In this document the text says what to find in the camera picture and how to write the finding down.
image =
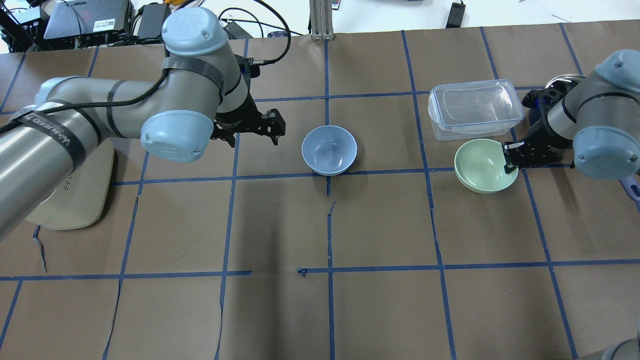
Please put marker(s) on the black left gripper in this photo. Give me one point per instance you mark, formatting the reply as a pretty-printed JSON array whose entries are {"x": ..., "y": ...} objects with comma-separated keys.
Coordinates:
[{"x": 243, "y": 113}]

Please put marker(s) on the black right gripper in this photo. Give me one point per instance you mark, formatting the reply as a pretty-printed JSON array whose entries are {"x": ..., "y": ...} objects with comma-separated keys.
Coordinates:
[{"x": 540, "y": 139}]

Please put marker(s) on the green bowl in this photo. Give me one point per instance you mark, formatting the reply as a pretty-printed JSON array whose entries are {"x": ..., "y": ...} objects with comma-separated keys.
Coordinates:
[{"x": 479, "y": 165}]

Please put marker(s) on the blue bowl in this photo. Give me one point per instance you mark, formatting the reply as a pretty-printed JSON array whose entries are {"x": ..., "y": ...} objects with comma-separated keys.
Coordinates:
[{"x": 329, "y": 150}]

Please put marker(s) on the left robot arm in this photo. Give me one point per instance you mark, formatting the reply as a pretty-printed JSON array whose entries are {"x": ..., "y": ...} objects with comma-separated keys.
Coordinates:
[{"x": 201, "y": 95}]

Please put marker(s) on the clear plastic food container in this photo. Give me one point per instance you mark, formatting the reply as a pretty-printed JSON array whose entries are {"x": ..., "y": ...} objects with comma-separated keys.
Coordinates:
[{"x": 478, "y": 109}]

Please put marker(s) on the dark blue saucepan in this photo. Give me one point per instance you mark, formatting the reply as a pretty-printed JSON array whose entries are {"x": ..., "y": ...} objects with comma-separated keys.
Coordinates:
[{"x": 630, "y": 180}]

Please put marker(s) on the brown paper table cover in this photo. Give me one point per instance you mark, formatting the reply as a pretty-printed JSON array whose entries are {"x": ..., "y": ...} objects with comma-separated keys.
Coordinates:
[{"x": 247, "y": 254}]

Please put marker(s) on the black power adapter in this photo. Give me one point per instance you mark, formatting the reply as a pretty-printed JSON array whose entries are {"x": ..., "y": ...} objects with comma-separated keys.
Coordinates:
[{"x": 150, "y": 20}]

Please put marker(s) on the cream and chrome toaster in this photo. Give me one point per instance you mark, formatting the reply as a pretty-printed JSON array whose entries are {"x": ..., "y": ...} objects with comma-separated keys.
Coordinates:
[{"x": 79, "y": 200}]

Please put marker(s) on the aluminium frame post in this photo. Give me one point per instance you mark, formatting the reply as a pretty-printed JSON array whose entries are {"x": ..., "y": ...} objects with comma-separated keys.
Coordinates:
[{"x": 321, "y": 20}]

